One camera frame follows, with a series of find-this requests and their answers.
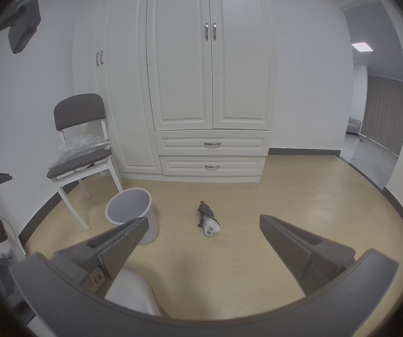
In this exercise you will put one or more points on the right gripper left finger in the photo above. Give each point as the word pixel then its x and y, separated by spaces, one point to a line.
pixel 117 251

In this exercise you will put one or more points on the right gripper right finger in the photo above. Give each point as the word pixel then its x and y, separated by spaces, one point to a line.
pixel 303 255

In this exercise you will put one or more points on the clear plastic bag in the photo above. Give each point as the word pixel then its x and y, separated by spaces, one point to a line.
pixel 78 147

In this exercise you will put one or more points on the black and white trash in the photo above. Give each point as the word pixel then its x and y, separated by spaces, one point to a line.
pixel 208 219

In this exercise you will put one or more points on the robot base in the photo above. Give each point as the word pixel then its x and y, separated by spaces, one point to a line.
pixel 134 293

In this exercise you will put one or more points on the white trash bin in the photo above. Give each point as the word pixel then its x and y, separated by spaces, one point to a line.
pixel 127 205

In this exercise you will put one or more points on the white chair dark grey cushions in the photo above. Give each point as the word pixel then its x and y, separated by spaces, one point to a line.
pixel 78 111

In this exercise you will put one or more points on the grey curtain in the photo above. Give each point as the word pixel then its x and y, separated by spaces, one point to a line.
pixel 384 114

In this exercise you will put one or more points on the white wardrobe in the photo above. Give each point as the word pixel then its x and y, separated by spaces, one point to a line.
pixel 187 83

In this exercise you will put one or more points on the ceiling light panel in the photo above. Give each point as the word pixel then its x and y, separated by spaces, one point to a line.
pixel 362 46

